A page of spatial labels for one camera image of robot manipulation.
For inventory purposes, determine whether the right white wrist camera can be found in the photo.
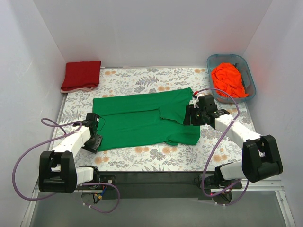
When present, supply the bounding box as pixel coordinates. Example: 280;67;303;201
189;93;204;108

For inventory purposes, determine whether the aluminium frame rail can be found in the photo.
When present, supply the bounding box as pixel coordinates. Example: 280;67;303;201
33;175;285;193

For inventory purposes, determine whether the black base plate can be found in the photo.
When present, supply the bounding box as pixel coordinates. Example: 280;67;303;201
78;171;242;201

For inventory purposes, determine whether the folded red t-shirt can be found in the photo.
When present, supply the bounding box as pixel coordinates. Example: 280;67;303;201
61;61;101;88

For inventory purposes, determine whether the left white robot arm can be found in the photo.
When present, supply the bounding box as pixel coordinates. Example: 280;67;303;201
38;113;103;193

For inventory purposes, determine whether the folded pink cloth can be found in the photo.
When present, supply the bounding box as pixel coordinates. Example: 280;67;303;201
60;87;94;93

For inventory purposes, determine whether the blue plastic bin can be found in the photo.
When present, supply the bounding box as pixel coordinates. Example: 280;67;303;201
206;54;256;104

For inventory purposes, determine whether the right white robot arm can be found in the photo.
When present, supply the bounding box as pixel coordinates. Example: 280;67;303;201
183;95;283;188

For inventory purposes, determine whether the green t-shirt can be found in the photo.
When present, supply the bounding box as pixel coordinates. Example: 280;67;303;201
92;87;200;151

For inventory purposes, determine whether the orange t-shirt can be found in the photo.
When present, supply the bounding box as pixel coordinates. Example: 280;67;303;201
211;62;249;98

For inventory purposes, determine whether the floral table mat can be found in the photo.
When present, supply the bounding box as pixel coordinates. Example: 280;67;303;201
46;67;270;172

